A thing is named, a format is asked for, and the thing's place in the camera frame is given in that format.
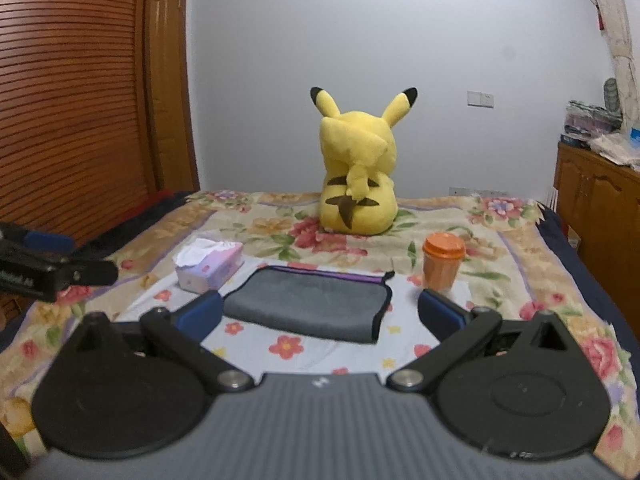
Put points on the blue box on cabinet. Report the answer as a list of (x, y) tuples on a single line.
[(634, 136)]

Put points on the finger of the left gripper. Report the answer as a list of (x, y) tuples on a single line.
[(29, 274), (37, 240)]

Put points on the green fan on cabinet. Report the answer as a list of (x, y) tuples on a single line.
[(610, 96)]

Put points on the purple and grey towel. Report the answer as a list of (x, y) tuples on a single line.
[(315, 303)]

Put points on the floral bed blanket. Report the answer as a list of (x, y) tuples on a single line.
[(507, 267)]

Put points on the wooden sideboard cabinet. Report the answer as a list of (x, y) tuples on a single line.
[(599, 202)]

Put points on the wooden slatted wardrobe door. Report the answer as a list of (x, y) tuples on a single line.
[(75, 152)]

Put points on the yellow Pikachu plush toy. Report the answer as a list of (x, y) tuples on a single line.
[(359, 153)]

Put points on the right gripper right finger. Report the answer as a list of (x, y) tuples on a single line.
[(462, 335)]

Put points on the white wall switch plate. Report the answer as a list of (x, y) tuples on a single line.
[(480, 99)]

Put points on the pink tissue pack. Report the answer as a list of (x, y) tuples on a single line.
[(205, 264)]

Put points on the dark blue bed sheet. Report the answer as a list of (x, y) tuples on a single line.
[(550, 229)]

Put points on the beige patterned curtain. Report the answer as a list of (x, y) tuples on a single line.
[(617, 32)]

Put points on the white wall socket strip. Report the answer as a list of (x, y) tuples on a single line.
[(453, 191)]

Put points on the stack of folded fabrics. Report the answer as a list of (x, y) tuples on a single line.
[(584, 123)]

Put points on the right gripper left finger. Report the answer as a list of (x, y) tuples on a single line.
[(178, 336)]

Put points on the orange lidded cup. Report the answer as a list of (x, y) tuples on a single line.
[(443, 254)]

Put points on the wooden room door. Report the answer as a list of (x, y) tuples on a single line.
[(167, 91)]

